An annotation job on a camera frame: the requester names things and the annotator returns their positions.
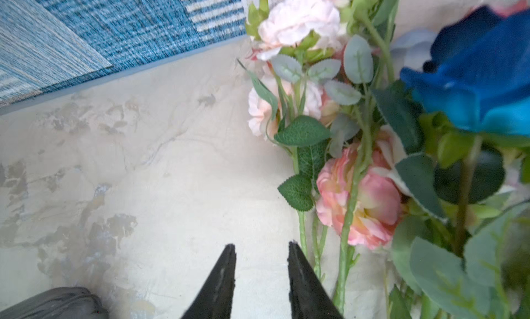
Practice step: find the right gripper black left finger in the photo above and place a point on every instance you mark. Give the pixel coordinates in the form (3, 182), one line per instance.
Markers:
(215, 298)

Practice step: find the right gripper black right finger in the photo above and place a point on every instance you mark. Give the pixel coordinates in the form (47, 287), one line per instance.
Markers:
(307, 296)

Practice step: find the red ribbed glass vase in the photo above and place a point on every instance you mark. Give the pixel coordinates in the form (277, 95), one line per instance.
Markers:
(61, 302)

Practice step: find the blue rose stem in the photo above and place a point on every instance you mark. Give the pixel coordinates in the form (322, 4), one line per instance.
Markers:
(478, 76)

